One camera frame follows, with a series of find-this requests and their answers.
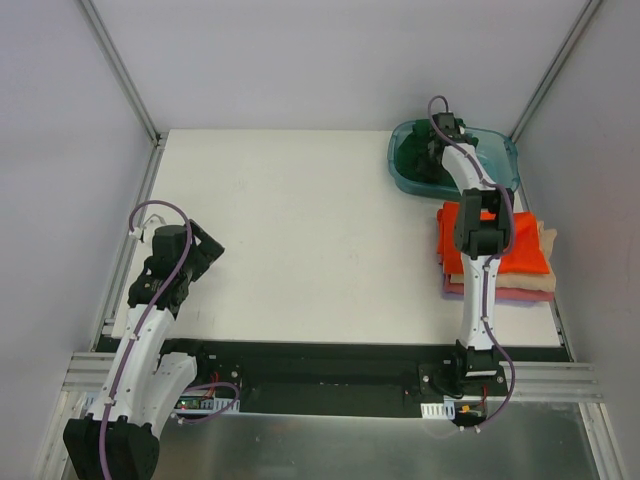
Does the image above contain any green t shirt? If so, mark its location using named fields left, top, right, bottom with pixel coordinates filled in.
left=392, top=113, right=479, bottom=187

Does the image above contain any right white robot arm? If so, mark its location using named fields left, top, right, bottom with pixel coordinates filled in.
left=429, top=112, right=515, bottom=399

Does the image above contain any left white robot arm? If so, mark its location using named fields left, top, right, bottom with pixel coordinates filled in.
left=63, top=221, right=224, bottom=479

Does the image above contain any teal plastic bin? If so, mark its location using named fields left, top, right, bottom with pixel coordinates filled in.
left=387, top=120, right=521, bottom=201

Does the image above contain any orange folded t shirt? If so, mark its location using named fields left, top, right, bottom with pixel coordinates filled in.
left=436, top=202, right=550, bottom=275

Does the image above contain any pink folded t shirt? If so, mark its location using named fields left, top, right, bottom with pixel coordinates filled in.
left=443, top=282, right=554, bottom=302

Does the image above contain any beige folded t shirt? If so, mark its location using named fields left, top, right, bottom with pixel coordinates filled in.
left=437, top=221, right=557, bottom=293

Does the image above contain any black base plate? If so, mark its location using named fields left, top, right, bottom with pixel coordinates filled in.
left=161, top=339, right=568, bottom=426

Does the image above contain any left aluminium side rail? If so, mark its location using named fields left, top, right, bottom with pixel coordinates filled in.
left=34, top=133, right=168, bottom=479

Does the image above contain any left white cable duct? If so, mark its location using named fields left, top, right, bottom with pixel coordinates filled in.
left=110, top=392, right=240, bottom=420

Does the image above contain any white cable duct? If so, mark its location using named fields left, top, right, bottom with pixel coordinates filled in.
left=110, top=392, right=240, bottom=420
left=420, top=400, right=456, bottom=421

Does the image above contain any right aluminium frame post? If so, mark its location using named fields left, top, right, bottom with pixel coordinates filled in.
left=509, top=0, right=605, bottom=143

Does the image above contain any aluminium frame post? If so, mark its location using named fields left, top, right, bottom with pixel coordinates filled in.
left=509, top=0, right=605, bottom=143
left=75, top=0, right=162, bottom=146

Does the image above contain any left aluminium frame post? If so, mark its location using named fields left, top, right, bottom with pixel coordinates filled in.
left=75, top=0, right=162, bottom=146

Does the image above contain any front aluminium rail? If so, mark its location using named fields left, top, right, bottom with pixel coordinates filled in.
left=61, top=352, right=605, bottom=403

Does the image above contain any right white cable duct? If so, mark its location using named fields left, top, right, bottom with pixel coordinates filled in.
left=420, top=400, right=456, bottom=421

